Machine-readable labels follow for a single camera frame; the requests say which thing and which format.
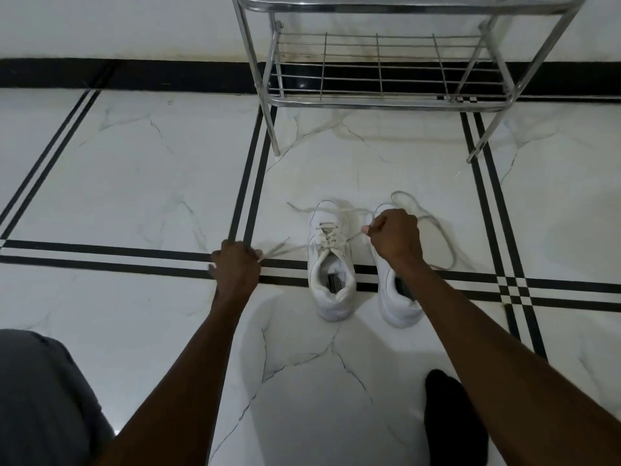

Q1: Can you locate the person's right hand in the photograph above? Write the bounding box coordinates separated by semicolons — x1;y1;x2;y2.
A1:
361;209;424;268

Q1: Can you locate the white sneaker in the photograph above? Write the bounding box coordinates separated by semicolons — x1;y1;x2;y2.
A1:
371;204;426;329
307;201;358;322

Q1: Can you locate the person's left forearm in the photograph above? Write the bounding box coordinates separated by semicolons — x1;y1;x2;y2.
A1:
95;285;259;466

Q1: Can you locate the person's right forearm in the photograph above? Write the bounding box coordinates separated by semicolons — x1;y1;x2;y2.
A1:
395;257;621;466

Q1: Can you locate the person's grey trouser leg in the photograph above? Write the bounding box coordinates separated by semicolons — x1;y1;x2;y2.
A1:
0;328;115;466

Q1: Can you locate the steel wire shoe rack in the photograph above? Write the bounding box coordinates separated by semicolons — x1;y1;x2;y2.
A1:
231;0;591;164

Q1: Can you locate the person's black sock foot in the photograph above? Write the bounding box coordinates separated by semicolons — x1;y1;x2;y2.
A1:
424;369;489;466

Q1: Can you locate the person's left hand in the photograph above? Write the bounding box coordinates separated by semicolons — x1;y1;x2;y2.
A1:
208;240;263;300

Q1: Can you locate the white shoelace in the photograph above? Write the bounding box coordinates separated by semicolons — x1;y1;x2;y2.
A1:
390;190;458;271
257;200;377;263

